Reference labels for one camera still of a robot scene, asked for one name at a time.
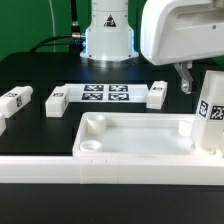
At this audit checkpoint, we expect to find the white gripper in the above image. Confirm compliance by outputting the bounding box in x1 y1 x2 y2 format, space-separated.
140 0 224 94

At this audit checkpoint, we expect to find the white desk top tray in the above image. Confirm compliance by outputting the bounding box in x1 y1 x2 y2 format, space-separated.
73 112 224 158

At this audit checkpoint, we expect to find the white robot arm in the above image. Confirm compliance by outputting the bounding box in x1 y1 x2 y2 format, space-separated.
80 0 224 94

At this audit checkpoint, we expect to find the white marker base plate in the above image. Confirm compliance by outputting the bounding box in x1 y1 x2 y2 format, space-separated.
67 84 148 103

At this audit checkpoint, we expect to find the white front obstacle rail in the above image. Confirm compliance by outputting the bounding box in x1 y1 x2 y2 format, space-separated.
0 156 224 186

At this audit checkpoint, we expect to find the black cable with connector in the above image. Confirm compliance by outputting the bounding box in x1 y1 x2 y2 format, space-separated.
27 0 88 54

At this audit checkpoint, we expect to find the white thin cable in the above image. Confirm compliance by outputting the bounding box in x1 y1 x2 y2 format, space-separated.
48 0 57 38

